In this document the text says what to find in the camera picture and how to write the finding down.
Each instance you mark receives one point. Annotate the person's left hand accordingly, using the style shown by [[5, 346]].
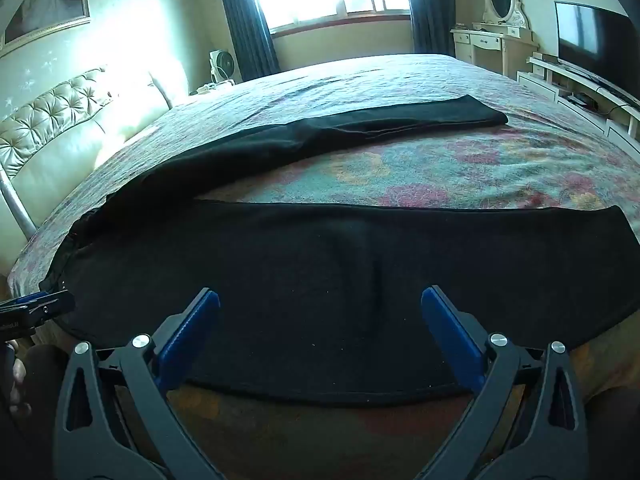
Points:
[[17, 380]]

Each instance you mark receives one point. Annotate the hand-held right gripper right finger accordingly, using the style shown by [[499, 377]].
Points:
[[445, 325]]

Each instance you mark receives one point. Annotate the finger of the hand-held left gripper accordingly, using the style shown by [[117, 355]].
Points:
[[50, 304]]

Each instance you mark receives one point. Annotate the white pillow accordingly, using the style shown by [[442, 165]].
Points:
[[65, 145]]

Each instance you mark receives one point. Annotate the floral bed blanket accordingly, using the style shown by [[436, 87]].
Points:
[[425, 170]]

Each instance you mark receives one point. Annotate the black pants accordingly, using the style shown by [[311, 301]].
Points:
[[300, 285]]

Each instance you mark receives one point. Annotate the grey metal pole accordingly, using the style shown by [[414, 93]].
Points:
[[16, 202]]

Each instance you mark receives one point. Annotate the white fan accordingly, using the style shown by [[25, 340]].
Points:
[[220, 65]]

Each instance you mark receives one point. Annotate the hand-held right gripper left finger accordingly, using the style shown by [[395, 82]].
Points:
[[197, 320]]

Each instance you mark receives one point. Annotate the black television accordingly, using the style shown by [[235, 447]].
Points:
[[595, 45]]

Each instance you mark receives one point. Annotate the dark blue curtain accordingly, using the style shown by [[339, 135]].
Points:
[[250, 25], [432, 10]]

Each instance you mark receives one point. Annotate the white vanity table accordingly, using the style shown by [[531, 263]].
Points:
[[492, 42]]

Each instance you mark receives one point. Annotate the white television cabinet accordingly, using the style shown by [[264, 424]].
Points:
[[560, 85]]

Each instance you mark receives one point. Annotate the framed wall picture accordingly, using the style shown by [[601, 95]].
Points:
[[40, 0]]

